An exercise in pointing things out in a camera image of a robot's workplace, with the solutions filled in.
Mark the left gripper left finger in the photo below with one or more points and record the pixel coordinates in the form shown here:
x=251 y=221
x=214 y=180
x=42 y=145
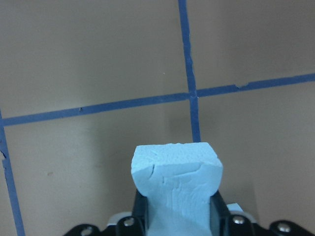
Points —
x=140 y=213

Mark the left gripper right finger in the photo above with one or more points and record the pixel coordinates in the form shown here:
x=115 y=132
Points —
x=218 y=214

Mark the light blue block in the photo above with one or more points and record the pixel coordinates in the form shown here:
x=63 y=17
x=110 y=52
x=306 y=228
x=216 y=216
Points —
x=178 y=181

